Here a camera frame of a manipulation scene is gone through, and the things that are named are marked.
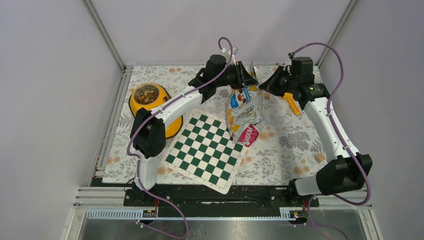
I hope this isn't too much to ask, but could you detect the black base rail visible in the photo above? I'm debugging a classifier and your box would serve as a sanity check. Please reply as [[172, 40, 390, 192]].
[[124, 184, 312, 208]]

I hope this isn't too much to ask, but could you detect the wooden cube near right arm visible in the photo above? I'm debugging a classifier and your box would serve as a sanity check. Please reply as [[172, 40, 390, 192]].
[[314, 153, 327, 163]]

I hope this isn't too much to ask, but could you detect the yellow double pet bowl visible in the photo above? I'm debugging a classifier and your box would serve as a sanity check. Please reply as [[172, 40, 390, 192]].
[[128, 83, 183, 139]]

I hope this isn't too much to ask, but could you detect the small wooden block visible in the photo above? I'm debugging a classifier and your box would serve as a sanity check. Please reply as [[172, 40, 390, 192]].
[[263, 92, 271, 100]]

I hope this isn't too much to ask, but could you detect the pet food bag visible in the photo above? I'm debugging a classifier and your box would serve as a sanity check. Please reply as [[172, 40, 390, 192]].
[[227, 83, 264, 147]]

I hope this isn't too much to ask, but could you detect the floral tablecloth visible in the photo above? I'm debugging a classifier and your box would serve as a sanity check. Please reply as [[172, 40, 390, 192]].
[[102, 65, 326, 185]]

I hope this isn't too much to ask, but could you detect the yellow plastic scoop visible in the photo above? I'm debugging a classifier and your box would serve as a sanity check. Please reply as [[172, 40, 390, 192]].
[[283, 92, 301, 116]]

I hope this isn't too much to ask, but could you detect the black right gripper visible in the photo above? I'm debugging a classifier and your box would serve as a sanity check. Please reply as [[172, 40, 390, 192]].
[[258, 65, 298, 98]]

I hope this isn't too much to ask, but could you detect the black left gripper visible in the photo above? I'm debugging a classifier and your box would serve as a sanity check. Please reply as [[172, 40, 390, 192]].
[[214, 61, 258, 90]]

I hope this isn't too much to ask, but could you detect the green white chessboard mat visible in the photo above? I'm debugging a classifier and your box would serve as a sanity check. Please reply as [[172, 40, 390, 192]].
[[161, 109, 246, 194]]

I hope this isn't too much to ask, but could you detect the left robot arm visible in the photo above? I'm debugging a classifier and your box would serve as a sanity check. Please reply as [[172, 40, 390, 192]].
[[127, 54, 258, 206]]

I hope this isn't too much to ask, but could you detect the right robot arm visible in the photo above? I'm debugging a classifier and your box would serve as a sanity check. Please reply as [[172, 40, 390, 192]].
[[259, 57, 373, 206]]

